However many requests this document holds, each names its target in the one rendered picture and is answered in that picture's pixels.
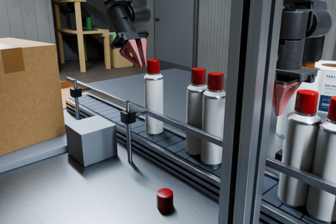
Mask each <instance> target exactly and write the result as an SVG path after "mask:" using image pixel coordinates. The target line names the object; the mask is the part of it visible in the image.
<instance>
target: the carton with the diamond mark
mask: <svg viewBox="0 0 336 224"><path fill-rule="evenodd" d="M64 134H66V128H65V118H64V109H63V100H62V91H61V82H60V73H59V65H58V56H57V47H56V44H52V43H45V42H38V41H32V40H25V39H18V38H11V37H9V38H0V156H2V155H5V154H8V153H11V152H14V151H17V150H20V149H23V148H26V147H29V146H32V145H34V144H37V143H40V142H43V141H46V140H49V139H52V138H55V137H58V136H61V135H64Z"/></svg>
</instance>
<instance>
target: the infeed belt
mask: <svg viewBox="0 0 336 224"><path fill-rule="evenodd" d="M78 102H79V104H80V105H82V106H83V107H85V108H87V109H89V110H91V111H93V112H95V113H97V114H99V115H101V116H102V117H104V118H106V119H108V120H110V121H112V122H114V123H116V124H118V125H120V126H121V127H123V128H125V129H127V127H126V124H125V123H123V122H121V111H124V110H123V109H121V108H119V107H116V106H114V105H112V104H110V103H107V102H105V101H103V100H101V99H99V98H96V97H94V96H92V95H90V94H84V95H82V96H81V97H78ZM131 132H133V133H135V134H137V135H139V136H141V137H142V138H144V139H146V140H148V141H150V142H152V143H154V144H156V145H158V146H160V147H161V148H163V149H165V150H167V151H169V152H171V153H173V154H175V155H177V156H179V157H180V158H182V159H184V160H186V161H188V162H190V163H192V164H194V165H196V166H198V167H200V168H201V169H203V170H205V171H207V172H209V173H211V174H213V175H215V176H217V177H219V178H221V166H222V165H219V166H207V165H204V164H203V163H201V156H192V155H189V154H187V153H186V137H183V136H181V135H179V134H177V133H175V132H172V131H170V130H168V129H166V128H163V133H162V134H160V135H148V134H146V133H145V119H143V118H141V117H139V116H137V117H136V122H134V123H131ZM278 188H279V179H277V178H275V177H273V176H271V175H268V174H266V173H265V174H264V179H263V188H262V198H261V200H262V201H264V202H266V203H268V204H270V205H272V206H274V207H276V208H278V209H279V210H281V211H283V212H285V213H287V214H289V215H291V216H293V217H295V218H297V219H298V220H300V221H302V222H304V223H306V224H324V223H320V222H318V221H316V220H314V219H312V218H311V217H309V216H308V214H307V213H306V207H304V208H292V207H288V206H286V205H284V204H282V203H281V202H280V201H279V200H278V197H277V194H278Z"/></svg>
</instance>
